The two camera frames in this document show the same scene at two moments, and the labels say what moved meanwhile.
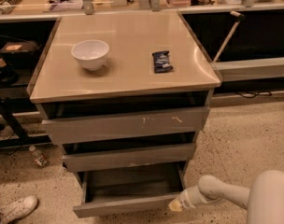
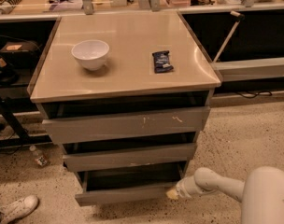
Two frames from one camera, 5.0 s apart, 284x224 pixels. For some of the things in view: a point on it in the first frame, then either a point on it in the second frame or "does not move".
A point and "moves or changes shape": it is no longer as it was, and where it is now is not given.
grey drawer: (131, 190) moves or changes shape
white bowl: (91, 54) does not move
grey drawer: (127, 124) does not move
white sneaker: (17, 209) does not move
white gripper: (184, 198) -> (180, 188)
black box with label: (21, 50) does not move
